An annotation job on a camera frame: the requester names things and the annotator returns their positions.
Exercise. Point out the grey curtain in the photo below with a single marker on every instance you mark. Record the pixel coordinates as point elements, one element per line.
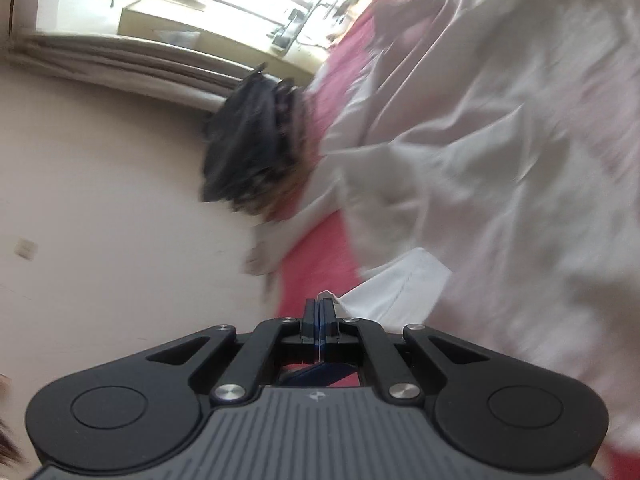
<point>125,65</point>

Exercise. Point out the white wall socket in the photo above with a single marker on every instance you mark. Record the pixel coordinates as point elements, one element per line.
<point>26,249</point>

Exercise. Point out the pink floral blanket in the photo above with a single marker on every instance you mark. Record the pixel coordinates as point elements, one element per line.
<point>315,265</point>

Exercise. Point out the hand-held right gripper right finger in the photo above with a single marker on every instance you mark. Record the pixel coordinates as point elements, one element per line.
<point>326,320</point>

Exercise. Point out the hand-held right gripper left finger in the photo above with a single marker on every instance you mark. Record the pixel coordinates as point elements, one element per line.
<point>311,320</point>

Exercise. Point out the white shirt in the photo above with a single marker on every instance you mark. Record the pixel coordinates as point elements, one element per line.
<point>475,135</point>

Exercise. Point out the stack of folded clothes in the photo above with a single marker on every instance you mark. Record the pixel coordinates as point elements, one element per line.
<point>240,145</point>

